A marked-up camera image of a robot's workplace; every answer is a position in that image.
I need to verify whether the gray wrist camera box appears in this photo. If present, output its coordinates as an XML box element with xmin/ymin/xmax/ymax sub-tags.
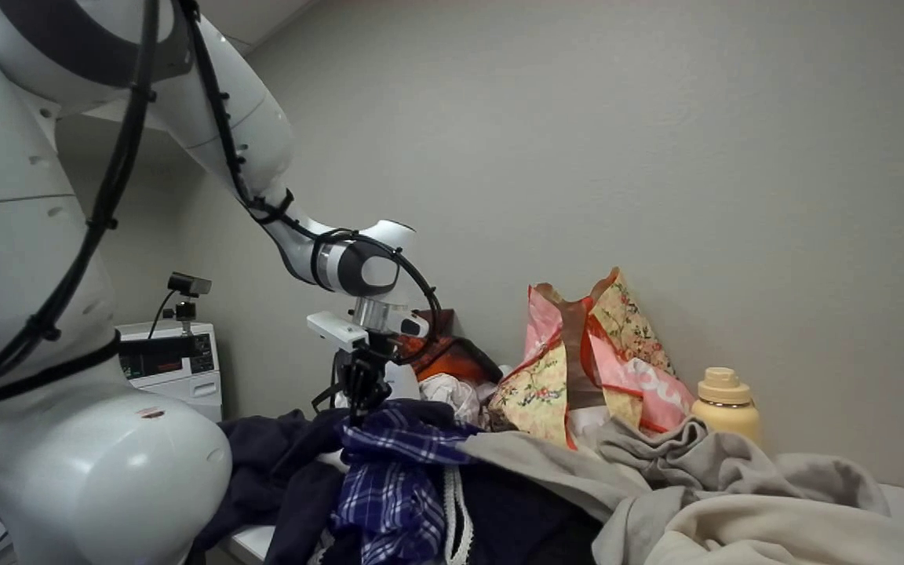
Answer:
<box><xmin>304</xmin><ymin>311</ymin><xmax>373</xmax><ymax>355</ymax></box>

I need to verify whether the yellow bottle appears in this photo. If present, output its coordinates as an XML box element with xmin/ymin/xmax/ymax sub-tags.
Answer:
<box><xmin>688</xmin><ymin>365</ymin><xmax>766</xmax><ymax>447</ymax></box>

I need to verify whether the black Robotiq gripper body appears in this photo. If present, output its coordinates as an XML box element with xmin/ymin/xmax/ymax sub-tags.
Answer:
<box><xmin>331</xmin><ymin>342</ymin><xmax>398</xmax><ymax>406</ymax></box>

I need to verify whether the black camera on stand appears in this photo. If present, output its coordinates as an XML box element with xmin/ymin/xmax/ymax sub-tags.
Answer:
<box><xmin>151</xmin><ymin>267</ymin><xmax>212</xmax><ymax>329</ymax></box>

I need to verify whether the blue plaid cloth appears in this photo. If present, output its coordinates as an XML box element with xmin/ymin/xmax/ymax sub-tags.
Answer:
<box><xmin>331</xmin><ymin>402</ymin><xmax>476</xmax><ymax>565</ymax></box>

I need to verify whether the white gray crumpled cloth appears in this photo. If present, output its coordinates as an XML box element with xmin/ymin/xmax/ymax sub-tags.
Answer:
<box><xmin>417</xmin><ymin>372</ymin><xmax>491</xmax><ymax>424</ymax></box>

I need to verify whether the pink floral tote bag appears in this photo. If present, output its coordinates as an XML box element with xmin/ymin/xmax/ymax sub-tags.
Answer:
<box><xmin>491</xmin><ymin>267</ymin><xmax>698</xmax><ymax>447</ymax></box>

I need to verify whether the gray fleece garment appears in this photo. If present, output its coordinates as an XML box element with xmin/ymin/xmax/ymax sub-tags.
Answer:
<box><xmin>462</xmin><ymin>411</ymin><xmax>780</xmax><ymax>527</ymax></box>

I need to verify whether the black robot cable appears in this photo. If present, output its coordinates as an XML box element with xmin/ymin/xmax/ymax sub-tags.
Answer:
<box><xmin>0</xmin><ymin>0</ymin><xmax>446</xmax><ymax>416</ymax></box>

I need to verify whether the cream beige sweatshirt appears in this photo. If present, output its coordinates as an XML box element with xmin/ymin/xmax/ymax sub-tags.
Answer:
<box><xmin>586</xmin><ymin>447</ymin><xmax>904</xmax><ymax>565</ymax></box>

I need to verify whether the white box with cables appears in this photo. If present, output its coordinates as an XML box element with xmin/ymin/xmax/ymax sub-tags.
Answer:
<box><xmin>117</xmin><ymin>316</ymin><xmax>226</xmax><ymax>424</ymax></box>

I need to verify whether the black garment white trim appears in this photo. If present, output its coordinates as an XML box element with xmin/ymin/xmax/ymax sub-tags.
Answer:
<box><xmin>440</xmin><ymin>457</ymin><xmax>605</xmax><ymax>565</ymax></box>

